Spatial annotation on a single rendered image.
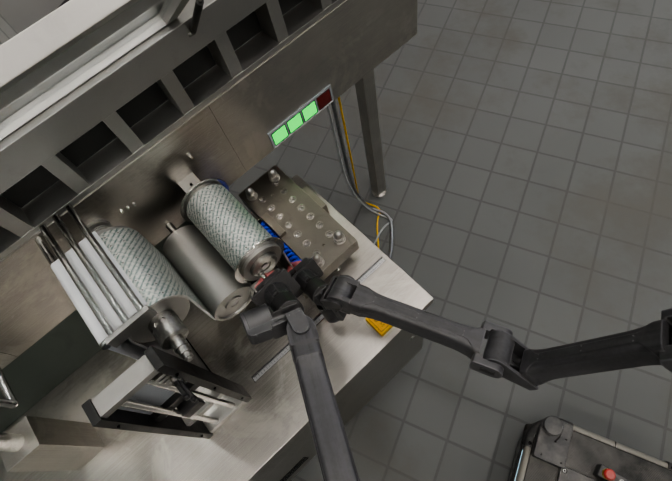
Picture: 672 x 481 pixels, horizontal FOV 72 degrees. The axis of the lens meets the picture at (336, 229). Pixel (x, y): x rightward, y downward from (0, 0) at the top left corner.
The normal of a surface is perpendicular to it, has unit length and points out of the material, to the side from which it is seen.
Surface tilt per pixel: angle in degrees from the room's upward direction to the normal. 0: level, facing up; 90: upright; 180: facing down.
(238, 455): 0
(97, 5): 51
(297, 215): 0
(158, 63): 90
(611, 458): 0
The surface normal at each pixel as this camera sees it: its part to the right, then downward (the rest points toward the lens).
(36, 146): 0.66, 0.62
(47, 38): 0.43, 0.21
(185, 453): -0.15, -0.44
